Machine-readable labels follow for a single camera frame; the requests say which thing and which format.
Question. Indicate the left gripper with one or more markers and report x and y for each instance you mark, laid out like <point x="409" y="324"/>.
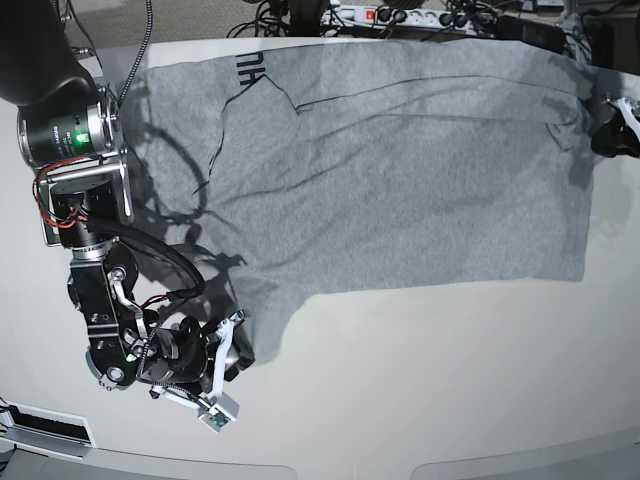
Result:
<point x="618" y="136"/>

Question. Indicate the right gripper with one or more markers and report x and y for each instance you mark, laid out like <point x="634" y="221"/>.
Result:
<point x="184" y="356"/>

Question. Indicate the grey t-shirt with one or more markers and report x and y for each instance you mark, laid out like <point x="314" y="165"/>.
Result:
<point x="364" y="166"/>

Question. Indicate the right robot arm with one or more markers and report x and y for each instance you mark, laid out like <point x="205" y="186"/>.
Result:
<point x="69" y="134"/>

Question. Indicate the black power adapter brick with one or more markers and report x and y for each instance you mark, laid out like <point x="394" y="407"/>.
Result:
<point x="540" y="35"/>

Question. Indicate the white power strip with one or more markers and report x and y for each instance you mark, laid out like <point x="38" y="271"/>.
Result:
<point x="472" y="19"/>

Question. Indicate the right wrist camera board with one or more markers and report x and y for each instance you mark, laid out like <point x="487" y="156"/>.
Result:
<point x="221" y="412"/>

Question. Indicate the table cable grommet slot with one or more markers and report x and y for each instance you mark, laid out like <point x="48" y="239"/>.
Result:
<point x="46" y="432"/>

